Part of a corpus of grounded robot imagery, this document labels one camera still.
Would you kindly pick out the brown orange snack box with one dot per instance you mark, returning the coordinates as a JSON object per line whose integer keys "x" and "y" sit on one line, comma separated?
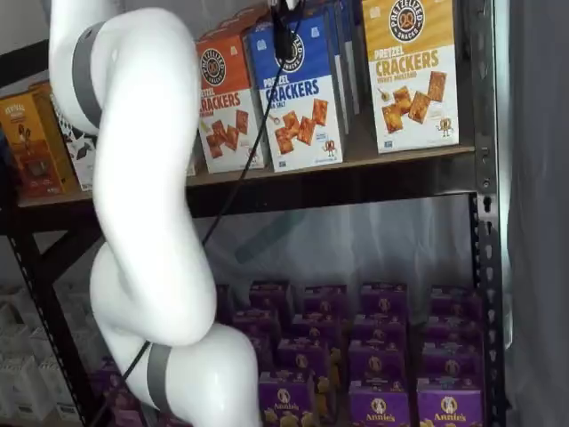
{"x": 31, "y": 147}

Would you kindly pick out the black and white box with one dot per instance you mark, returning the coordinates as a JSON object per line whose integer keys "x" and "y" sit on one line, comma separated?
{"x": 82, "y": 162}

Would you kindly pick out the purple Annie's box red label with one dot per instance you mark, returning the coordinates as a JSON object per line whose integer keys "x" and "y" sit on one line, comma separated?
{"x": 378, "y": 409}

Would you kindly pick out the yellow pretzel cracker box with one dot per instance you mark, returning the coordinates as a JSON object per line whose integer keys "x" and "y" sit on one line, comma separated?
{"x": 413, "y": 102}

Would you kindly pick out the blue white pretzel cracker box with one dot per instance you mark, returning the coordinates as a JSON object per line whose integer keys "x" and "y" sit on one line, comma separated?
{"x": 344, "y": 66}
{"x": 302, "y": 111}

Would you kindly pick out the white carton box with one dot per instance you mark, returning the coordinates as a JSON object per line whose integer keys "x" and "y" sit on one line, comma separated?
{"x": 42, "y": 342}
{"x": 53, "y": 387}
{"x": 20, "y": 387}

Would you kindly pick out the wooden shelf board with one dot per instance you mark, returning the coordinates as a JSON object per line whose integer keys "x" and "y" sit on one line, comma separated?
{"x": 360, "y": 149}

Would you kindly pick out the metal shelf frame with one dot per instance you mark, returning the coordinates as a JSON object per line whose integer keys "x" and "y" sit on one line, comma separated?
{"x": 355, "y": 195}

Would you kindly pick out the purple Annie's snack box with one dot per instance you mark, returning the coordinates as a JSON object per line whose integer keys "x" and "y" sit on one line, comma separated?
{"x": 122, "y": 407}
{"x": 315, "y": 327}
{"x": 380, "y": 327}
{"x": 383, "y": 297}
{"x": 258, "y": 322}
{"x": 453, "y": 329}
{"x": 284, "y": 400}
{"x": 378, "y": 362}
{"x": 106, "y": 371}
{"x": 455, "y": 300}
{"x": 451, "y": 364}
{"x": 324, "y": 298}
{"x": 302, "y": 356}
{"x": 269, "y": 293}

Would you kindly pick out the translucent plastic backdrop sheet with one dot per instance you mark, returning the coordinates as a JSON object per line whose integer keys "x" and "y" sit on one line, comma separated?
{"x": 355, "y": 249}

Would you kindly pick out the purple Annie's box teal label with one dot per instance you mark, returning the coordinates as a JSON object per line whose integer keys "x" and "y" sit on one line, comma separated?
{"x": 449, "y": 411}

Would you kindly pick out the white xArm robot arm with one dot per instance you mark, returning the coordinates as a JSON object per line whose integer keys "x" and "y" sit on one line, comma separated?
{"x": 142, "y": 178}

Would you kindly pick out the white xArm gripper body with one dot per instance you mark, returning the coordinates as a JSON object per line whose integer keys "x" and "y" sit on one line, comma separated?
{"x": 291, "y": 3}

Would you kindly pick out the orange pretzel cracker box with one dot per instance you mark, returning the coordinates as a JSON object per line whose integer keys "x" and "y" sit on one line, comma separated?
{"x": 226, "y": 111}

